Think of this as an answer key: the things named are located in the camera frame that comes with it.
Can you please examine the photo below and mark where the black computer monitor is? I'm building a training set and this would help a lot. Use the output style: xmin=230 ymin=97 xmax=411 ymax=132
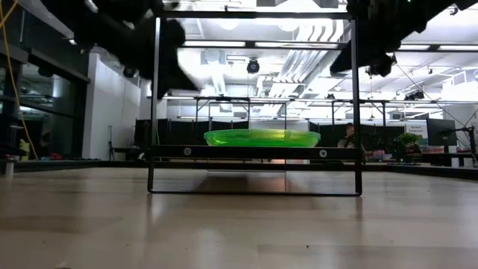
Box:
xmin=426 ymin=118 xmax=458 ymax=147

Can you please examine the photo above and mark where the black metal workstation frame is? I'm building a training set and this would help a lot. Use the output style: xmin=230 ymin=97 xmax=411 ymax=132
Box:
xmin=193 ymin=95 xmax=288 ymax=147
xmin=331 ymin=98 xmax=390 ymax=128

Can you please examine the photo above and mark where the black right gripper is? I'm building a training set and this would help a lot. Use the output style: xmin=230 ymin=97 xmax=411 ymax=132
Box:
xmin=330 ymin=0 xmax=423 ymax=75

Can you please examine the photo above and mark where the small green office plant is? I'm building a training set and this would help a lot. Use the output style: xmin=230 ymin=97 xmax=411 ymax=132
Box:
xmin=390 ymin=132 xmax=421 ymax=161

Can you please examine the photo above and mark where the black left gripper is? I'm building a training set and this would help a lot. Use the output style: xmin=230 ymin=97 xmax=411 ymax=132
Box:
xmin=150 ymin=16 xmax=199 ymax=100

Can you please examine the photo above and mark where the black table rig frame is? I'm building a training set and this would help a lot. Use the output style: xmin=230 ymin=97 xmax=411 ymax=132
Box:
xmin=0 ymin=159 xmax=478 ymax=179

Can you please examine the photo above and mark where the black tripod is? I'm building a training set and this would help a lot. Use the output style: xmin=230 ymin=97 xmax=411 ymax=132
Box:
xmin=107 ymin=125 xmax=117 ymax=161

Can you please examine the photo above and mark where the black metal shelf wooden board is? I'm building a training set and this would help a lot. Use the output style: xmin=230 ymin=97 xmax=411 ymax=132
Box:
xmin=146 ymin=10 xmax=363 ymax=197

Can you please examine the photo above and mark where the white poster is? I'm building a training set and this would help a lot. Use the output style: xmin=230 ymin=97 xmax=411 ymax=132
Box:
xmin=406 ymin=122 xmax=429 ymax=145

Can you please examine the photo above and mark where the person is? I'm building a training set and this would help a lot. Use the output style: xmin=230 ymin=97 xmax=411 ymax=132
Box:
xmin=337 ymin=123 xmax=369 ymax=158

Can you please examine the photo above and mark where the yellow cable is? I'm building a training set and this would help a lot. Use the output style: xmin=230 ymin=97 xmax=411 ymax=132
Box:
xmin=0 ymin=0 xmax=40 ymax=161

